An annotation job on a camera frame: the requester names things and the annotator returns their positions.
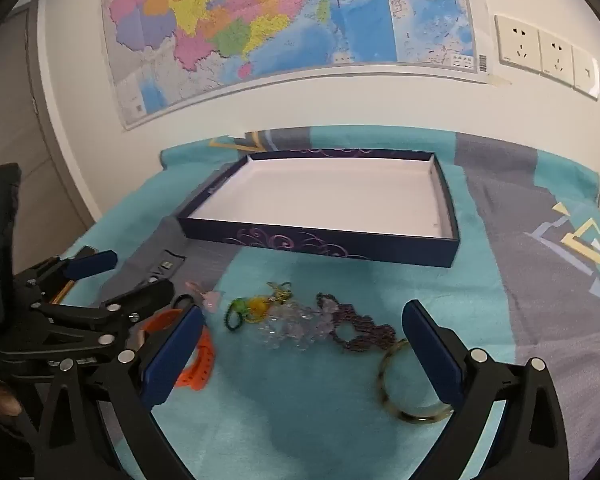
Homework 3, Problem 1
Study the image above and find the grey door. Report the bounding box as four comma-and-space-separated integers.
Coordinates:
0, 0, 96, 261

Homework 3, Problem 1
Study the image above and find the pink butterfly ring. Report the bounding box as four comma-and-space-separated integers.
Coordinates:
186, 281, 226, 313

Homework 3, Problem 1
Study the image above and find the green beaded ring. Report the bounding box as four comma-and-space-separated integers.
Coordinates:
224, 297, 251, 332

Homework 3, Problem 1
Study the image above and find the gold-edged dark phone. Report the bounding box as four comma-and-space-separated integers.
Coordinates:
50, 245, 100, 306

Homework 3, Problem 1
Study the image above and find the yellow beaded ring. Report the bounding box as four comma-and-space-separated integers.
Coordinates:
245, 297, 271, 323

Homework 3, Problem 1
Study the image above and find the dark blue shallow box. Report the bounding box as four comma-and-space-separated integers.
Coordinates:
176, 149, 461, 268

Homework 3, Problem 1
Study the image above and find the gold wire ring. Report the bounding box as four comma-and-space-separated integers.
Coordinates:
266, 281, 293, 303

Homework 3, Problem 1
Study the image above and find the white wall socket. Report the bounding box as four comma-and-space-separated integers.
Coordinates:
537, 30, 576, 86
571, 45, 600, 101
495, 14, 543, 73

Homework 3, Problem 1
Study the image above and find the orange smartwatch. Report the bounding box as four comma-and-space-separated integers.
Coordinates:
139, 310, 216, 391

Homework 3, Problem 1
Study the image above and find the colourful wall map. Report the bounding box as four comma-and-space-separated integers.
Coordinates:
101, 0, 481, 131

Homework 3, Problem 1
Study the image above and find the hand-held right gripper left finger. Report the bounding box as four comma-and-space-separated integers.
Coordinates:
32, 304, 206, 480

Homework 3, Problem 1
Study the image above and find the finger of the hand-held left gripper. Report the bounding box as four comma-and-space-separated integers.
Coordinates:
0, 279, 176, 366
12, 250, 118, 306

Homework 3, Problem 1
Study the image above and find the clear crystal bead bracelet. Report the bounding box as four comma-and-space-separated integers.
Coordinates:
260, 300, 341, 351

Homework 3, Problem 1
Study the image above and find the teal and grey blanket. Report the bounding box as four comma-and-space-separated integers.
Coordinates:
55, 127, 600, 480

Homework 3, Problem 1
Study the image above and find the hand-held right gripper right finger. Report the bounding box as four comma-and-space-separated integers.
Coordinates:
401, 300, 568, 480

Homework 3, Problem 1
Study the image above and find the purple beaded bracelet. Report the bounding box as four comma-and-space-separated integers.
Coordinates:
316, 292, 397, 356

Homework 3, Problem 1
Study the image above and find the person's left hand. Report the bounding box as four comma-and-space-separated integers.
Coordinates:
0, 379, 23, 417

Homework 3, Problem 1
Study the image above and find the olive marbled bangle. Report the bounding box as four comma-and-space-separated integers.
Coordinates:
377, 338, 453, 423

